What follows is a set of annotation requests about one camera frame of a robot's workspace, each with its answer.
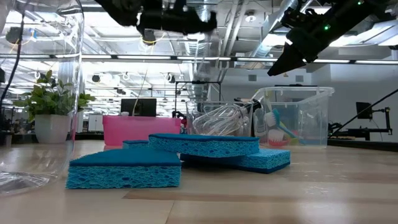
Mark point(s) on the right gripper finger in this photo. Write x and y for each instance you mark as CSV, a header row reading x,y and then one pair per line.
x,y
287,60

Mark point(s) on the green dish brush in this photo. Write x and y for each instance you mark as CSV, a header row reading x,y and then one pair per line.
x,y
292,141

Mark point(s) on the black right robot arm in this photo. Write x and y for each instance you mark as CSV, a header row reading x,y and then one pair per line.
x,y
357,12

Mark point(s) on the black ceiling-hung device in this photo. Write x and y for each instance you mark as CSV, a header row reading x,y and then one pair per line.
x,y
150,36
14,35

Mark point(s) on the long ceiling light strip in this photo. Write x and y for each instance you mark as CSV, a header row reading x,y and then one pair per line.
x,y
248,59

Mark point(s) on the large clear plastic bin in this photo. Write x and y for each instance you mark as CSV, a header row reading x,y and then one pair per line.
x,y
314,124

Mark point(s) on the small square black monitor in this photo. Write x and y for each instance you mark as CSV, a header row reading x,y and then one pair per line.
x,y
363,110

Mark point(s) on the black computer monitor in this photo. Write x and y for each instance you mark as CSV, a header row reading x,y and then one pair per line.
x,y
138,107

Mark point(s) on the black stand rig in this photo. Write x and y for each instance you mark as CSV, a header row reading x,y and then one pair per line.
x,y
357,133

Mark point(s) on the blue scrub sponge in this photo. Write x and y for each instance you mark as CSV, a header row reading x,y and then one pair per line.
x,y
267,160
135,144
202,146
124,171

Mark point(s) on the narrow clear plastic bin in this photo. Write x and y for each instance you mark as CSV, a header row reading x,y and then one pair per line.
x,y
190,130

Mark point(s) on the red plastic bin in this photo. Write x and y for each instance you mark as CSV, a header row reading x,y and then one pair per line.
x,y
140,130

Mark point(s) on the white cabinet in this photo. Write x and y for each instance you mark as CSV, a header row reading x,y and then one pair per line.
x,y
95,123

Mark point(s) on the green potted plant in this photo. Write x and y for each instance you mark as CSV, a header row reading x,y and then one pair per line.
x,y
53,127

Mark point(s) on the silver spiral ventilation duct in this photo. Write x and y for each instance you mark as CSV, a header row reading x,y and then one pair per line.
x,y
199,49

